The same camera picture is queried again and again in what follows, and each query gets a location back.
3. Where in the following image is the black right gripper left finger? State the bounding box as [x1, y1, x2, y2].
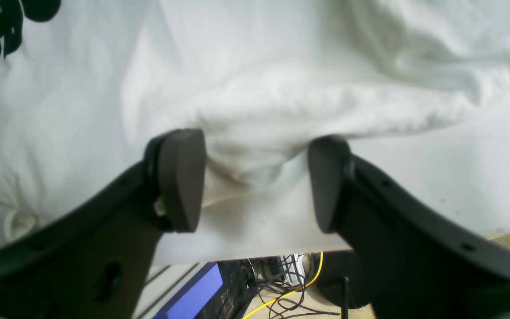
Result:
[0, 129, 206, 319]

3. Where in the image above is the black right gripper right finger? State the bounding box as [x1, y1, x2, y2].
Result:
[307, 135, 510, 319]

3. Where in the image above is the white printed T-shirt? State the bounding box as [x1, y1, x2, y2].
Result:
[0, 0, 510, 263]

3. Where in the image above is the black round stand base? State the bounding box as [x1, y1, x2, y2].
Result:
[314, 250, 370, 310]

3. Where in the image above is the blue box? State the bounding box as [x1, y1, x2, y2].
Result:
[153, 262, 223, 319]

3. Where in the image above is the grey aluminium table frame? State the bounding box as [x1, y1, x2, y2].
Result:
[133, 263, 205, 319]

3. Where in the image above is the yellow cable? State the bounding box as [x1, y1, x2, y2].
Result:
[242, 251, 325, 319]

